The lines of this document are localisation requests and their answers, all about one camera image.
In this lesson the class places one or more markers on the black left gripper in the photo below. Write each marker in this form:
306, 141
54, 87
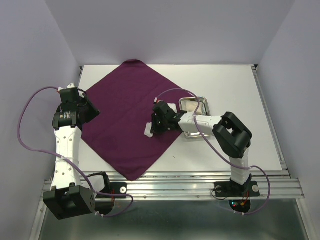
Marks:
94, 111

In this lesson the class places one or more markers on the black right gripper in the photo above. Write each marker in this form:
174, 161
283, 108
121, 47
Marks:
155, 129

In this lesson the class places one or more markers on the gauze pad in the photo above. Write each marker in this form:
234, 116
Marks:
173, 107
148, 130

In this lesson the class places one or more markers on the bag of cotton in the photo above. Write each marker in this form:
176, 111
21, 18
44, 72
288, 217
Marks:
191, 106

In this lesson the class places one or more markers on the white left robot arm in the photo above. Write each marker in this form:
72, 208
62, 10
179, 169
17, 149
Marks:
68, 197

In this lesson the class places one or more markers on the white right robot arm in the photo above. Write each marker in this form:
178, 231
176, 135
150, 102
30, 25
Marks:
233, 137

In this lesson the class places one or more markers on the steel tray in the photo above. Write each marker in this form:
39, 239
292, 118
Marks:
204, 111

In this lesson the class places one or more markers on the purple cloth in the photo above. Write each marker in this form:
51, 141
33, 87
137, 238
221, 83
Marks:
115, 140

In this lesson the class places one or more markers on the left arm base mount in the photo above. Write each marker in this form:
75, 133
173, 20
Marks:
101, 182

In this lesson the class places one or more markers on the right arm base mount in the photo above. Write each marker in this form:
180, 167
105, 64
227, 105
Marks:
224, 190

